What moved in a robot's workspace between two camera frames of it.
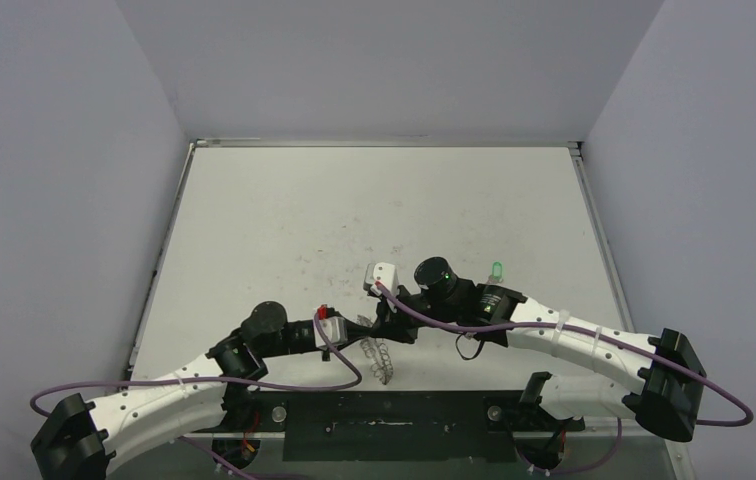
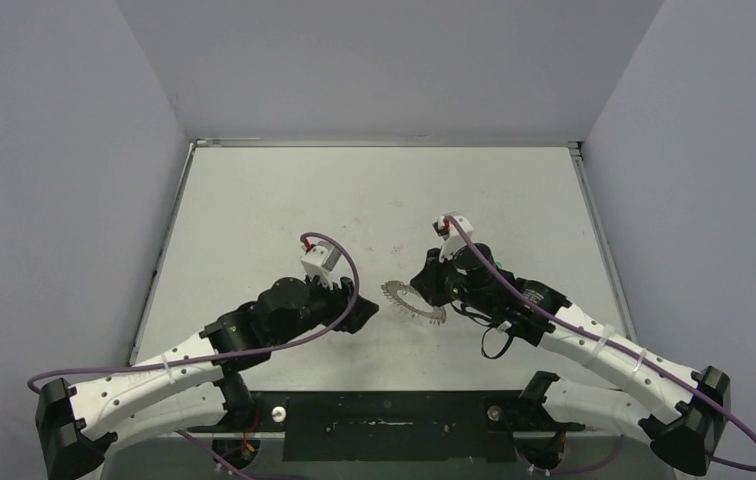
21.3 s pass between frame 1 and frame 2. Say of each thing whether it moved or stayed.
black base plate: stayed
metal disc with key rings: moved
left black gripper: moved
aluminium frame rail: stayed
